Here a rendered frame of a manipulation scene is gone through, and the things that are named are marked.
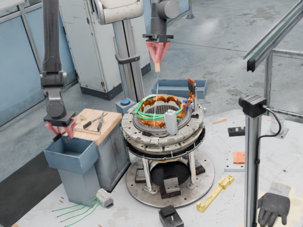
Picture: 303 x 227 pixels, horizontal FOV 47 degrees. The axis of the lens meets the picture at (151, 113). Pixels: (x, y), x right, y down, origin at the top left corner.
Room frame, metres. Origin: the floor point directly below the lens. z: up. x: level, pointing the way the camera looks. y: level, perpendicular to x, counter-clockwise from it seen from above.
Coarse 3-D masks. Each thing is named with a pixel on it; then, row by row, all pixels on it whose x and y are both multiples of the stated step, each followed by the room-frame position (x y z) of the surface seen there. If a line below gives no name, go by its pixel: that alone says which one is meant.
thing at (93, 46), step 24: (72, 0) 3.43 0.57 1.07; (72, 24) 3.49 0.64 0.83; (96, 24) 3.34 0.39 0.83; (144, 24) 3.90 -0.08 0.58; (72, 48) 3.55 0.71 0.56; (96, 48) 3.33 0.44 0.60; (144, 48) 3.85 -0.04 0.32; (96, 72) 3.37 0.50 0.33; (144, 72) 3.82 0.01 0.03; (96, 96) 3.45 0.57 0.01
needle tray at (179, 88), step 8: (160, 80) 1.55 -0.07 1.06; (168, 80) 1.53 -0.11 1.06; (176, 80) 1.52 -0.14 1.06; (184, 80) 1.50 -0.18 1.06; (200, 80) 1.48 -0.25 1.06; (152, 88) 1.46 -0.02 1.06; (160, 88) 1.52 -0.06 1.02; (168, 88) 1.51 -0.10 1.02; (176, 88) 1.50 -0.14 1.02; (184, 88) 1.49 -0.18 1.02; (200, 88) 1.46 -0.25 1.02; (184, 96) 1.40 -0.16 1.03; (200, 96) 1.37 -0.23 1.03
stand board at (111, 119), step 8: (88, 112) 1.33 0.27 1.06; (96, 112) 1.32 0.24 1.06; (104, 112) 1.31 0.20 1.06; (112, 112) 1.30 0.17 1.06; (80, 120) 1.28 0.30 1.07; (88, 120) 1.27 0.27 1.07; (112, 120) 1.24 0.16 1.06; (88, 128) 1.21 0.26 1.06; (96, 128) 1.20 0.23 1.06; (104, 128) 1.19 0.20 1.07; (112, 128) 1.21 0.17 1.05; (80, 136) 1.16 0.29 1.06; (88, 136) 1.15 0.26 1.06; (96, 136) 1.14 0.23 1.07; (104, 136) 1.15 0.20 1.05; (96, 144) 1.11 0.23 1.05
